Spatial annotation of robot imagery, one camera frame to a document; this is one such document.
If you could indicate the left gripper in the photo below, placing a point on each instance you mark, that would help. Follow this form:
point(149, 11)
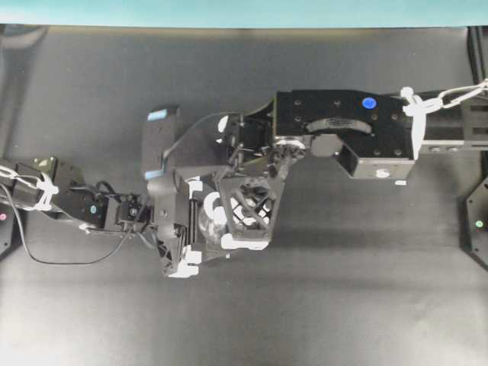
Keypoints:
point(170, 196)

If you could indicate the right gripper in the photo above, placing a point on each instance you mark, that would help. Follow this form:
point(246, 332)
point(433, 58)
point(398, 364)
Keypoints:
point(251, 203)

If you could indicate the clear plastic bottle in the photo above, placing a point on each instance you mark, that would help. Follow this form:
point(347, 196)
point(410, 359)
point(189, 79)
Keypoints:
point(212, 225)

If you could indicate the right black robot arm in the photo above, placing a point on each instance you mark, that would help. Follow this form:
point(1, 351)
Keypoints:
point(370, 136)

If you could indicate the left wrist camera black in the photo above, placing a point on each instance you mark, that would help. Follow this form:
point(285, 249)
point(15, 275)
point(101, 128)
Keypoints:
point(159, 135)

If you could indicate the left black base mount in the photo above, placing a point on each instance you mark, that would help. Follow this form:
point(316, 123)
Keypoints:
point(9, 232)

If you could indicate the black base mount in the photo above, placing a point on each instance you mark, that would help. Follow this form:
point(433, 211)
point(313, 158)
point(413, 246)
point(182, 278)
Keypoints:
point(474, 223)
point(9, 232)

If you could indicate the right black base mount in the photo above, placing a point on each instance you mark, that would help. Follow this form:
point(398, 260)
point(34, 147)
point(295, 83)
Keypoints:
point(474, 223)

